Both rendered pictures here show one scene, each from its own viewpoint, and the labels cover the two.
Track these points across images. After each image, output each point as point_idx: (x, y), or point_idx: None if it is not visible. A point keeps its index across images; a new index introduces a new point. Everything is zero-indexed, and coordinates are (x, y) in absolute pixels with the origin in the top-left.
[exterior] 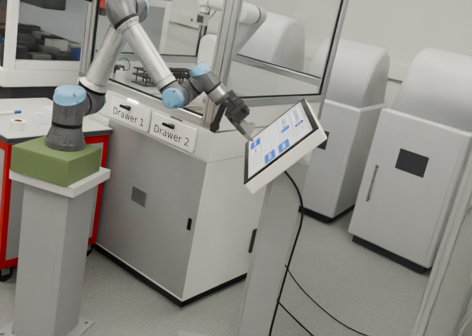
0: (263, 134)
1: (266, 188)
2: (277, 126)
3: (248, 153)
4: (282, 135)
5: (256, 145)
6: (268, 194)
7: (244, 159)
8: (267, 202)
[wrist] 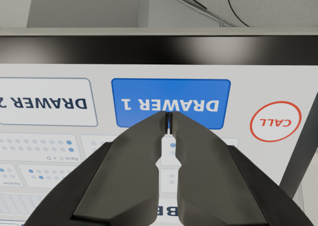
0: None
1: (118, 10)
2: (172, 195)
3: (80, 65)
4: (22, 196)
5: (117, 110)
6: (31, 24)
7: (19, 38)
8: (30, 8)
